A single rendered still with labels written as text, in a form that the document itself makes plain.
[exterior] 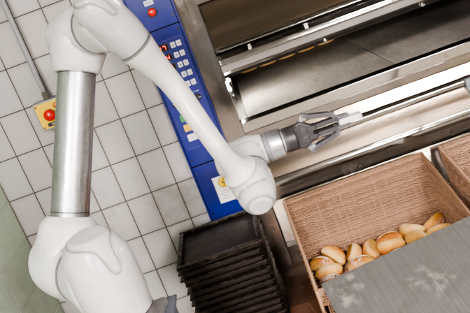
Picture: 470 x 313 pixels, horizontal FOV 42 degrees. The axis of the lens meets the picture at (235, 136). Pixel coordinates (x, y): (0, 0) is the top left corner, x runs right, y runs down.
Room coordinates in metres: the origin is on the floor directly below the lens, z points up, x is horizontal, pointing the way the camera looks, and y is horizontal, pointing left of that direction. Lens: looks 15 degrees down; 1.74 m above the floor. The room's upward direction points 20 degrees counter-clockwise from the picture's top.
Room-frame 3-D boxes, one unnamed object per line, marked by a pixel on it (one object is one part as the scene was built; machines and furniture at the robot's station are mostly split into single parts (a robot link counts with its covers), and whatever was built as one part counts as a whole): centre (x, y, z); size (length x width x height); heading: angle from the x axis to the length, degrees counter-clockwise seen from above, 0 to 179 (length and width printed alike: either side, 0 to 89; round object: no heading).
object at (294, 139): (1.71, -0.18, 1.20); 0.09 x 0.07 x 0.08; 87
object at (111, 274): (1.34, 0.41, 1.17); 0.18 x 0.16 x 0.22; 40
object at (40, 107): (2.14, 0.56, 1.46); 0.10 x 0.07 x 0.10; 88
